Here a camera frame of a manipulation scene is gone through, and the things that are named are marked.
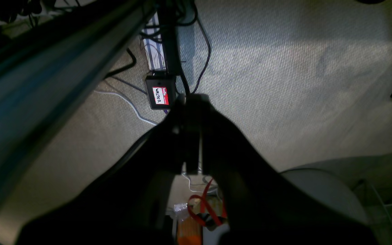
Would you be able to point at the orange object on floor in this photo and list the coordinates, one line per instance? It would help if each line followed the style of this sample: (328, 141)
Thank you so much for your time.
(189, 232)

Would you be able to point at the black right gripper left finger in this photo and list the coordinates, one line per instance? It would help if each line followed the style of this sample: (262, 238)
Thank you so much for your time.
(127, 204)

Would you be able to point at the black box with name label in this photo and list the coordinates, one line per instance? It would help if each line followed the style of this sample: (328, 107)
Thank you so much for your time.
(161, 92)

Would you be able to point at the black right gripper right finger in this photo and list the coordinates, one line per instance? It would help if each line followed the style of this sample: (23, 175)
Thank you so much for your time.
(261, 205)

